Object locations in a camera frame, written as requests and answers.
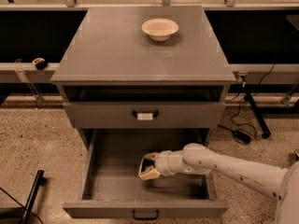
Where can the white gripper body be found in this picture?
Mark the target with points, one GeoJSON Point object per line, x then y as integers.
{"type": "Point", "coordinates": [163, 164]}

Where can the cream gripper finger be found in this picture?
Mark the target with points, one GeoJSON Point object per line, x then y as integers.
{"type": "Point", "coordinates": [149, 173]}
{"type": "Point", "coordinates": [151, 156]}

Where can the black rxbar chocolate wrapper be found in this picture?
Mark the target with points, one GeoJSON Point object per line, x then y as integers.
{"type": "Point", "coordinates": [146, 166]}

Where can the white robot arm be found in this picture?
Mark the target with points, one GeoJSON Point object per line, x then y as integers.
{"type": "Point", "coordinates": [280, 184]}

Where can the open grey lower drawer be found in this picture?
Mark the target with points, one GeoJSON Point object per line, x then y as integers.
{"type": "Point", "coordinates": [111, 188]}

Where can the grey upper drawer front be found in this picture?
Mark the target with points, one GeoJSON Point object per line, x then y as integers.
{"type": "Point", "coordinates": [116, 115]}

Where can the grey drawer cabinet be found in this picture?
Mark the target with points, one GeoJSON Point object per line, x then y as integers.
{"type": "Point", "coordinates": [111, 59]}

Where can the black power adapter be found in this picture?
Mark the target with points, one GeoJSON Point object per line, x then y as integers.
{"type": "Point", "coordinates": [242, 137]}

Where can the black stand leg right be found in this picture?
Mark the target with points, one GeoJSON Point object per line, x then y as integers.
{"type": "Point", "coordinates": [249, 98]}

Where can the black pole bottom left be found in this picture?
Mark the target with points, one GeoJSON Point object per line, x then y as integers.
{"type": "Point", "coordinates": [28, 209]}

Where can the black lower drawer handle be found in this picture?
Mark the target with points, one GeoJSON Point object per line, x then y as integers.
{"type": "Point", "coordinates": [145, 214]}

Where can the black drawer handle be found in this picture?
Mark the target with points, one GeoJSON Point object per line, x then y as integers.
{"type": "Point", "coordinates": [145, 214]}
{"type": "Point", "coordinates": [145, 115]}

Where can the black upper drawer handle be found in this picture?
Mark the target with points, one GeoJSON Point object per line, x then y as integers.
{"type": "Point", "coordinates": [145, 115]}

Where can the metal bracket left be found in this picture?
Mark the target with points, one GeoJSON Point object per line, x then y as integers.
{"type": "Point", "coordinates": [33, 88]}

